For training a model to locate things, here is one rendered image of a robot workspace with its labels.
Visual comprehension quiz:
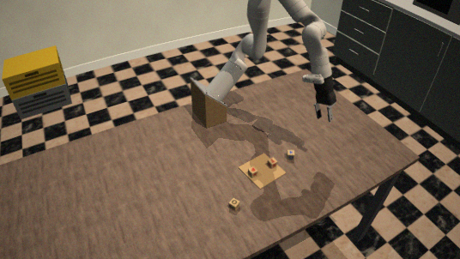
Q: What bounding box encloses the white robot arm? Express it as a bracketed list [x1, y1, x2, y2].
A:
[206, 0, 329, 101]

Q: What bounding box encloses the tan flat mat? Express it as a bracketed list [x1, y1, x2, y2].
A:
[239, 154, 286, 189]

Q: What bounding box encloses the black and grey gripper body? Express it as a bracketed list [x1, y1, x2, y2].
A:
[302, 62, 336, 105]

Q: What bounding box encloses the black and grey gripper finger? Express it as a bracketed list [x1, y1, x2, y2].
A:
[314, 102, 322, 119]
[327, 102, 336, 122]

